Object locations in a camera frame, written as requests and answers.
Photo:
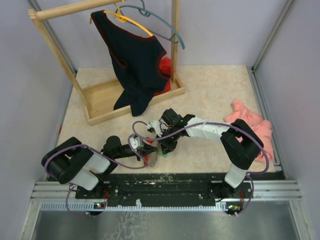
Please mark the dark navy vest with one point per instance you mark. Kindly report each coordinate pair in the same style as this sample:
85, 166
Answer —
136, 64

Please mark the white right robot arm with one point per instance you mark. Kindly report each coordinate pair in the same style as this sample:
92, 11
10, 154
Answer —
240, 143

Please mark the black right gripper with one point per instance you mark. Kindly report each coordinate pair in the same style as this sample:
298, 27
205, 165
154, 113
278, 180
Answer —
167, 147

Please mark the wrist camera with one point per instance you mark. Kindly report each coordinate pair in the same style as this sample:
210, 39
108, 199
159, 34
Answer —
155, 127
135, 142

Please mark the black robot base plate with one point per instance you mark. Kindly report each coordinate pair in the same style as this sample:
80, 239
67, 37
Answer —
165, 191

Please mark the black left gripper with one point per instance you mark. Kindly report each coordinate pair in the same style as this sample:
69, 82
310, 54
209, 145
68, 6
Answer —
147, 149

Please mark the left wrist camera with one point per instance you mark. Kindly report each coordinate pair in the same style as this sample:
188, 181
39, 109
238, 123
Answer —
135, 142

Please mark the wooden clothes rack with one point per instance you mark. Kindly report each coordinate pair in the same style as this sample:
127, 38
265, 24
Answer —
85, 58

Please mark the red-handled metal key organizer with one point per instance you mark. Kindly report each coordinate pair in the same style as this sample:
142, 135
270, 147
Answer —
153, 157

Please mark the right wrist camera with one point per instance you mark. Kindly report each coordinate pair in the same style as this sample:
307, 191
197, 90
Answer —
155, 127

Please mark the pink cloth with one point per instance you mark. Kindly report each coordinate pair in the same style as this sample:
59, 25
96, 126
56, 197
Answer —
261, 127

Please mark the grey-blue plastic hanger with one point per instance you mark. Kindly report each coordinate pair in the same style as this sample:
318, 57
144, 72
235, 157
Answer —
160, 19

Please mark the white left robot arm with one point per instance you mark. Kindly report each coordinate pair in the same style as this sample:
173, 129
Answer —
76, 163

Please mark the red cloth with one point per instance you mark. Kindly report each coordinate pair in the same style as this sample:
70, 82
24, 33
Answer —
165, 68

